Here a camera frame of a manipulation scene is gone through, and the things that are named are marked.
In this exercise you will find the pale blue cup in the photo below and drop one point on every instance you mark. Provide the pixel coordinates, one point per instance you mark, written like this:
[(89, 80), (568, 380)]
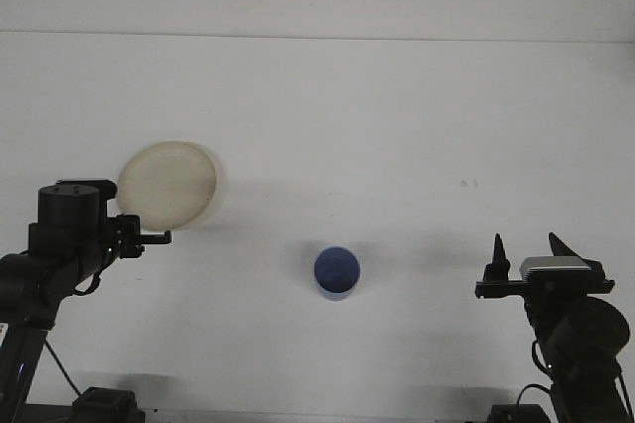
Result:
[(337, 271)]

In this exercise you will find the pale round plate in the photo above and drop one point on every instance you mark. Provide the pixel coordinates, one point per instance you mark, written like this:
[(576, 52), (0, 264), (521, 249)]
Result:
[(168, 184)]

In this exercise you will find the dark brown base board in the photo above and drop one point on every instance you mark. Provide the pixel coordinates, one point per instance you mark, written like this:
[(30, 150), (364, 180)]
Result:
[(54, 415)]

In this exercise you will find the gripper grey camera box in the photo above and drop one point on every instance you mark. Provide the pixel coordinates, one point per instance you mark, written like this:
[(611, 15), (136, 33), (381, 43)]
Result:
[(555, 269), (91, 183)]

